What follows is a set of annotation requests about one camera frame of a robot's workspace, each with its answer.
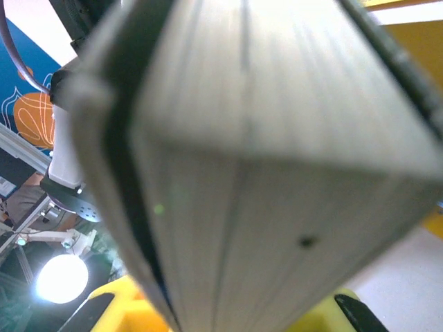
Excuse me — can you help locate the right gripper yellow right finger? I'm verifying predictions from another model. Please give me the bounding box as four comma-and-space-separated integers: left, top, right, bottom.
287, 286, 390, 332

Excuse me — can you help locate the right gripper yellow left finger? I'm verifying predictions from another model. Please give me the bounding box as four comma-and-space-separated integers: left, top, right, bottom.
57, 276, 174, 332

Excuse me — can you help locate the black antler cover book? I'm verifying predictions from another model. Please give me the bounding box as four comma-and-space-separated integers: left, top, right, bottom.
69, 0, 443, 332

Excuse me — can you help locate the bright round lamp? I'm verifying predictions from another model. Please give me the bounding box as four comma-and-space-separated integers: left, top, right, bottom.
34, 254, 90, 305

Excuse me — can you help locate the person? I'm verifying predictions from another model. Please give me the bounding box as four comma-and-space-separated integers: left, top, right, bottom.
6, 172, 51, 225

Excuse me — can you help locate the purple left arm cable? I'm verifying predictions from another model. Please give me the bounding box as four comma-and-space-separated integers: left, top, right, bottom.
0, 13, 53, 94

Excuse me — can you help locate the aluminium side rail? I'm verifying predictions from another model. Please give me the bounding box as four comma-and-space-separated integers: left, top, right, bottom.
0, 122, 53, 172

